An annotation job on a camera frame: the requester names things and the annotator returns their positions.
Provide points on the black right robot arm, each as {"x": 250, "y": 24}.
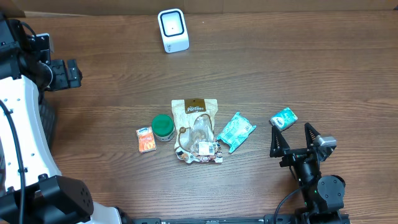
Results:
{"x": 322, "y": 195}

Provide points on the green lid jar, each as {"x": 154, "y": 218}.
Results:
{"x": 163, "y": 127}

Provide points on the teal wet wipes pack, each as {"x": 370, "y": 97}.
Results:
{"x": 236, "y": 132}

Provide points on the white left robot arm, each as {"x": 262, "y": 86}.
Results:
{"x": 36, "y": 190}

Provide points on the green Kleenex tissue pack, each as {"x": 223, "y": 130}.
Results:
{"x": 283, "y": 119}

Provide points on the orange Kleenex tissue pack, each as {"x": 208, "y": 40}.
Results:
{"x": 146, "y": 141}

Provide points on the brown cardboard backdrop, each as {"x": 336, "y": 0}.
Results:
{"x": 32, "y": 8}

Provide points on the white barcode scanner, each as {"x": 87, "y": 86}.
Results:
{"x": 173, "y": 30}

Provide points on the grey plastic mesh basket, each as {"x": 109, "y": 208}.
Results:
{"x": 48, "y": 118}

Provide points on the brown Pantree snack pouch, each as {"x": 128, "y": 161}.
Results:
{"x": 194, "y": 121}

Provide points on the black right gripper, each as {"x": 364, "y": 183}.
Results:
{"x": 278, "y": 150}

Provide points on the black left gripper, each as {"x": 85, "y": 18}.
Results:
{"x": 63, "y": 81}

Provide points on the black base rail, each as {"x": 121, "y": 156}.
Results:
{"x": 266, "y": 219}

